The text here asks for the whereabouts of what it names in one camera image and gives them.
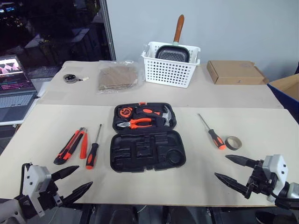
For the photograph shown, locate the blue cardboard box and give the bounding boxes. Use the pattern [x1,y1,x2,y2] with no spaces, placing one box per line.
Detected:
[267,73,299,110]

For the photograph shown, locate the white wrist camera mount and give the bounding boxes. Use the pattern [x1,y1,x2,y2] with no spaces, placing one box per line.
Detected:
[22,164,52,218]
[262,154,291,203]

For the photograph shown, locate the black tool case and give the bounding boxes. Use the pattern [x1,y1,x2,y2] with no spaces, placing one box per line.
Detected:
[109,101,187,174]

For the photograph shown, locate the black orange handled screwdriver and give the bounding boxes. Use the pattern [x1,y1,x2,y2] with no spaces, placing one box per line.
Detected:
[197,113,227,151]
[85,123,103,170]

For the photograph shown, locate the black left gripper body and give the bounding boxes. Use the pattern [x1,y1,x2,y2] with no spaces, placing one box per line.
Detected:
[38,176,65,212]

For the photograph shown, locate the black orange tape measure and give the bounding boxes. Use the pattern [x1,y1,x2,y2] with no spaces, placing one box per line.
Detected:
[118,106,134,119]

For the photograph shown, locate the grey tape roll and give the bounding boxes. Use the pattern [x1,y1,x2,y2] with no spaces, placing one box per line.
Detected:
[224,136,243,151]

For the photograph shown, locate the orange handled pliers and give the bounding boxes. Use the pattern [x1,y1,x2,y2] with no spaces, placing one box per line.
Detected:
[116,117,154,130]

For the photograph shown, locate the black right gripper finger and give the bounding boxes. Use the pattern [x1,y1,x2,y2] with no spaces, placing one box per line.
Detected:
[214,172,250,199]
[225,154,260,168]

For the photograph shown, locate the grey window frame post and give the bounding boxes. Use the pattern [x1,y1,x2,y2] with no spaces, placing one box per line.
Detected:
[100,0,117,62]

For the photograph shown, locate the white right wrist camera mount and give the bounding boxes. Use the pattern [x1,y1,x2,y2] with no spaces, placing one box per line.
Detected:
[262,154,291,203]

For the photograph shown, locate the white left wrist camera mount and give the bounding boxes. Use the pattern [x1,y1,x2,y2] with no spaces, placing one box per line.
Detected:
[22,164,52,218]

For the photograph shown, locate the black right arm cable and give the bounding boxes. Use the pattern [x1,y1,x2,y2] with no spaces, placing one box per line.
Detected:
[268,190,299,204]

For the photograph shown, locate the open grey laptop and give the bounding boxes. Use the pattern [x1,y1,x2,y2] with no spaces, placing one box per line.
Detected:
[0,55,38,124]

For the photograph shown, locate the white perforated plastic basket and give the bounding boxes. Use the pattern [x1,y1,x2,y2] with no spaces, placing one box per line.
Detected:
[141,41,201,89]

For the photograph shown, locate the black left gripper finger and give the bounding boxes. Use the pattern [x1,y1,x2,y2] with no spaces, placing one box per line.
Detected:
[61,181,93,208]
[50,165,80,182]

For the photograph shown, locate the orange tester pen screwdriver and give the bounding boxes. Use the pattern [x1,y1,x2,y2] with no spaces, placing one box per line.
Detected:
[79,130,89,160]

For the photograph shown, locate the square pan wooden handle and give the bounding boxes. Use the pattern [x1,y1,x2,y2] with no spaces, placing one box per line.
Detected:
[155,14,190,63]

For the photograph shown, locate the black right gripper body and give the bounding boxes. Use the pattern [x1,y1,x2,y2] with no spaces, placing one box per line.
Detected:
[243,159,278,199]

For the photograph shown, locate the claw hammer black grip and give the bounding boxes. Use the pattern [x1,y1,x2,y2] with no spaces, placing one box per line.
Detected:
[134,105,177,128]

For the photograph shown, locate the flat brown cardboard box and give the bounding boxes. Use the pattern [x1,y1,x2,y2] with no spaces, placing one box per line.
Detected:
[206,60,270,85]

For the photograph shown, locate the black orange utility knife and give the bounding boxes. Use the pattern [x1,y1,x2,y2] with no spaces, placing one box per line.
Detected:
[53,127,86,166]

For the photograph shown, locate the clear bag brown sheets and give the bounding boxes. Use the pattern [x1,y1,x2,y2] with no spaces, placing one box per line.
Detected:
[96,60,143,95]

